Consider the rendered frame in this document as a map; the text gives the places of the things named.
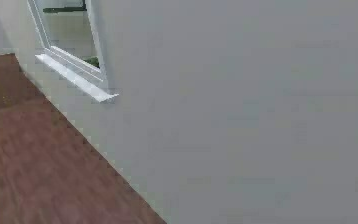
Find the white framed window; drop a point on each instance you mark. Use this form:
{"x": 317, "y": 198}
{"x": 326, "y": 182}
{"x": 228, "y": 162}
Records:
{"x": 74, "y": 71}

